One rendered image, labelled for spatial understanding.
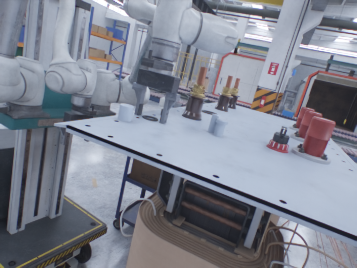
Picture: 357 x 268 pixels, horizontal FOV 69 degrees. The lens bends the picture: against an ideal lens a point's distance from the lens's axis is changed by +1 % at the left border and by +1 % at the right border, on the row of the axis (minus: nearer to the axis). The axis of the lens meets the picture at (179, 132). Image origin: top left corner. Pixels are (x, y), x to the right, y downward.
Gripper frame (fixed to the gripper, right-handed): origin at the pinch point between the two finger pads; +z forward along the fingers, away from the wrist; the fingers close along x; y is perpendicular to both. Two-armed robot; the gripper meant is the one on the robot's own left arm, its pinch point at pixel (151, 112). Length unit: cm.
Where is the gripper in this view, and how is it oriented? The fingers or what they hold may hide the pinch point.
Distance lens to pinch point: 86.2
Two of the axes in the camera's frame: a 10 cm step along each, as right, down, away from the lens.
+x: -9.0, -3.0, 3.2
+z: -2.3, 9.4, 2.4
